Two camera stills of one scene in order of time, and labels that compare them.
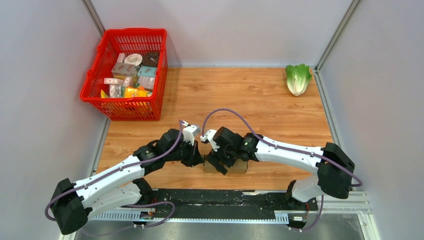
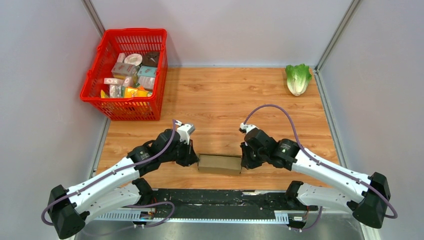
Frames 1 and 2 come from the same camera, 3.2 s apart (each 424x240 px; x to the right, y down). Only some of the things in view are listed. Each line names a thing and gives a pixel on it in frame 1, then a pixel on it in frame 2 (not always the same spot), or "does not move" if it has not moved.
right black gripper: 213,158 to 246,162
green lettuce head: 298,77 does not move
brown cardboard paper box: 240,166 does not move
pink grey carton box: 124,69 does not move
